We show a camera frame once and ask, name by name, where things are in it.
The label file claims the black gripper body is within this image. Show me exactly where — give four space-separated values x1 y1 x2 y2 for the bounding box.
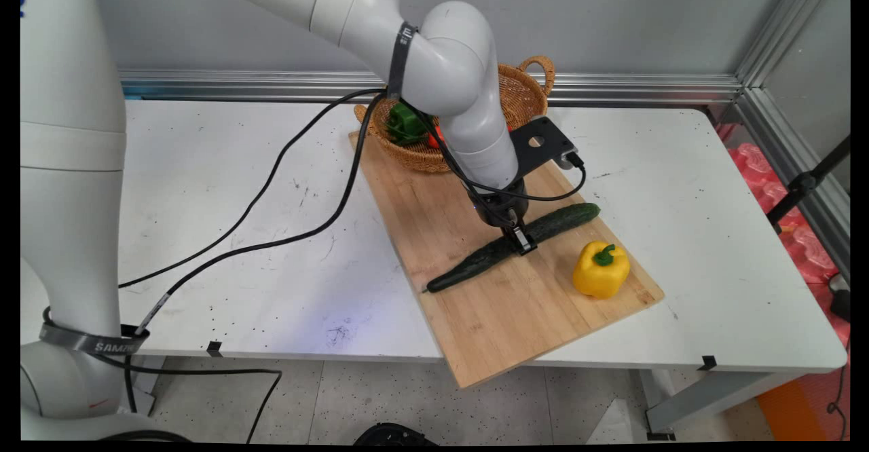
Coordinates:
470 179 529 230

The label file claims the long green cucumber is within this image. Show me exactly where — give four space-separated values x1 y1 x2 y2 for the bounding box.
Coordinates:
424 202 602 295

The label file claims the wooden cutting board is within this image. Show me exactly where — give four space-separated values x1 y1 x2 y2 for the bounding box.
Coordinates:
349 130 666 390

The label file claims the yellow bell pepper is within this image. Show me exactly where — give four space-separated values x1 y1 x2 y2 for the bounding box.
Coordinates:
572 240 631 300

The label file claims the green bell pepper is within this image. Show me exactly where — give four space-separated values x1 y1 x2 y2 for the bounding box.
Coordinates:
384 101 428 146

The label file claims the black round floor object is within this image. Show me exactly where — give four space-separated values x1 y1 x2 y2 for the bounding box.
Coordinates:
353 422 439 447

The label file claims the pink foam floor mat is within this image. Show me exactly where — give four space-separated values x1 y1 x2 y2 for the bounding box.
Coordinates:
716 123 851 347

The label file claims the grey table leg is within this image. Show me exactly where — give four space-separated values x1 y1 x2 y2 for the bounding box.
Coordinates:
642 369 809 436

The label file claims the black tripod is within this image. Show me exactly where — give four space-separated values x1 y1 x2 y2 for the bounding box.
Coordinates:
767 136 851 232

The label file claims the orange floor mat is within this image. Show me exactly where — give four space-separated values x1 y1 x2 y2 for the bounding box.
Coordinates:
756 371 851 442

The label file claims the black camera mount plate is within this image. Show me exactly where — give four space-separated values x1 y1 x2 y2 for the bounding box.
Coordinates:
509 116 579 174

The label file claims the wicker basket with handles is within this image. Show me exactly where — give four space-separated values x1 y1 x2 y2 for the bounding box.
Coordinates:
353 56 556 173

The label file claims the black wrist velcro strap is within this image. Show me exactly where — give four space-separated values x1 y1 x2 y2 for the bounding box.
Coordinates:
387 21 418 100

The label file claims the thin black cable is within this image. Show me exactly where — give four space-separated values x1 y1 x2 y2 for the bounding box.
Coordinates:
119 88 389 288

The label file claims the aluminium side frame rail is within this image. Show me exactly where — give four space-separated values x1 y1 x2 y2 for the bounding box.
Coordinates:
737 89 851 283

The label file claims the aluminium rear frame rail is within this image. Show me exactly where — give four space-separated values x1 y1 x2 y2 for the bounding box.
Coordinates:
119 69 744 107

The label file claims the aluminium corner post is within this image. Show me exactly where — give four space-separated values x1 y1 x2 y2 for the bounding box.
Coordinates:
737 0 826 90

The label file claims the black floor cable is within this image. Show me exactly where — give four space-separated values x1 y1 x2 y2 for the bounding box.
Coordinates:
88 354 283 443

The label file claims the black printed lanyard strap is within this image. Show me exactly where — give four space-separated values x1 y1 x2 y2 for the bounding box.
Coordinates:
39 308 150 356

